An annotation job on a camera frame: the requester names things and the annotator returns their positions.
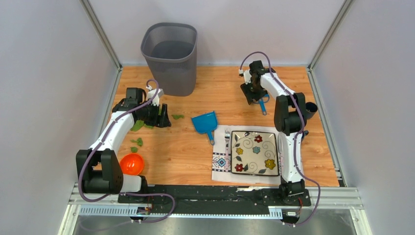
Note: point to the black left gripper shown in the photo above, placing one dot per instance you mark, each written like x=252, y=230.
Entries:
x=162, y=121

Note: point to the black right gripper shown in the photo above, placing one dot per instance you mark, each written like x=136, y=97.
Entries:
x=250, y=96

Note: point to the blue hand brush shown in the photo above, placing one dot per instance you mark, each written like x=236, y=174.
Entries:
x=262, y=102

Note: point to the blue dustpan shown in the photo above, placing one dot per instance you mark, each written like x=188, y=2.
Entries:
x=206, y=124

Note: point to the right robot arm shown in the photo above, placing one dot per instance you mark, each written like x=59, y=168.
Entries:
x=289, y=121

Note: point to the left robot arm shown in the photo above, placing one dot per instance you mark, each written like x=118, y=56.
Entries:
x=98, y=168

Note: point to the green paper scrap pair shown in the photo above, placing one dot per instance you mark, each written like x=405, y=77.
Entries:
x=138, y=141

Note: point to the silver fork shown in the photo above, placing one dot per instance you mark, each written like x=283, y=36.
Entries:
x=227, y=140

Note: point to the orange bowl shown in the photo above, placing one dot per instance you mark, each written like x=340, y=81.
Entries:
x=132, y=164

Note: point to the square floral plate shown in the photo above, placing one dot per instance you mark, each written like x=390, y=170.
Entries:
x=254, y=153

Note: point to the silver knife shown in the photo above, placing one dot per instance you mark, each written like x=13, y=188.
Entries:
x=280, y=152

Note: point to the dark blue mug far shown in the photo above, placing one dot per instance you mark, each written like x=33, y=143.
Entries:
x=311, y=110

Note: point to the white patterned placemat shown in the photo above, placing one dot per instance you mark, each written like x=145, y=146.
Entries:
x=218, y=158

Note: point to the grey mesh waste bin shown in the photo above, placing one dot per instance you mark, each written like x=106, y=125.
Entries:
x=170, y=51

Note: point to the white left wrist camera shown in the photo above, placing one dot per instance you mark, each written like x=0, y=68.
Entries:
x=154, y=95

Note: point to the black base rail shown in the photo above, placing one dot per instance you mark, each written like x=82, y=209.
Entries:
x=221, y=200

